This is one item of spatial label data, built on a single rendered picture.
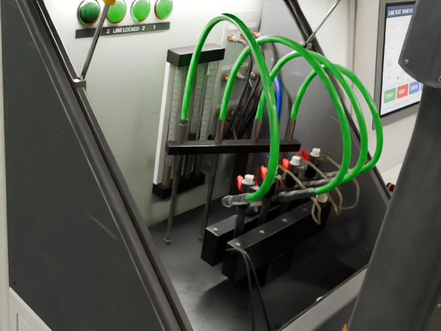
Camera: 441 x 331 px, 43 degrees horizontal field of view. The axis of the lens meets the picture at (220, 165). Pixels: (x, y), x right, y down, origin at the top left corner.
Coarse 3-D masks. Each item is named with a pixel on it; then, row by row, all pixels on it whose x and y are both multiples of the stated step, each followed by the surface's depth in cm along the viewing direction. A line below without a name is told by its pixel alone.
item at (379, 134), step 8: (336, 64) 118; (312, 72) 123; (344, 72) 117; (352, 72) 117; (304, 80) 125; (352, 80) 116; (360, 80) 116; (304, 88) 125; (360, 88) 115; (368, 96) 115; (296, 104) 128; (368, 104) 115; (296, 112) 129; (376, 112) 115; (296, 120) 130; (376, 120) 115; (288, 128) 131; (376, 128) 115; (288, 136) 131; (376, 136) 116; (376, 144) 116; (376, 152) 117; (376, 160) 117; (352, 168) 122; (368, 168) 119; (320, 176) 128; (328, 176) 126
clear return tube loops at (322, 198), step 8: (320, 152) 129; (304, 160) 125; (280, 168) 119; (328, 192) 131; (312, 200) 117; (320, 200) 133; (312, 208) 124; (320, 208) 116; (336, 208) 127; (344, 208) 129; (312, 216) 122
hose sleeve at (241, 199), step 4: (228, 196) 101; (232, 196) 99; (236, 196) 98; (240, 196) 96; (244, 196) 94; (228, 200) 100; (232, 200) 99; (236, 200) 97; (240, 200) 96; (244, 200) 94; (228, 204) 101; (232, 204) 99; (236, 204) 98; (240, 204) 97
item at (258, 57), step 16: (224, 16) 97; (208, 32) 106; (256, 48) 89; (192, 64) 112; (192, 80) 115; (272, 96) 86; (272, 112) 85; (272, 128) 85; (272, 144) 85; (272, 160) 86; (272, 176) 87; (256, 192) 91
